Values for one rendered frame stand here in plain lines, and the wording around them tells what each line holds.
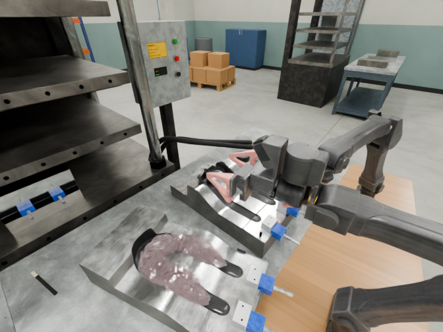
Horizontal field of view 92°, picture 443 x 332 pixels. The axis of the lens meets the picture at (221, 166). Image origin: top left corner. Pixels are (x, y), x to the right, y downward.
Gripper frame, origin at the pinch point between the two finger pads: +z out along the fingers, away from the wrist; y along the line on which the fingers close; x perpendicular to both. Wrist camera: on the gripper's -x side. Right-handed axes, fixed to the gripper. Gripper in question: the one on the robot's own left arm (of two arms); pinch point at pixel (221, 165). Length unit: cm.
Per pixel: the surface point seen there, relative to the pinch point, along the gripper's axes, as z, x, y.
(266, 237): -10.8, 31.1, -10.3
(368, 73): -19, 45, -386
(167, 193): 40, 39, -14
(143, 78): 60, -7, -29
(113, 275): 19.5, 29.1, 25.6
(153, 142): 61, 24, -28
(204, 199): 15.9, 28.8, -11.8
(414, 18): -63, -22, -667
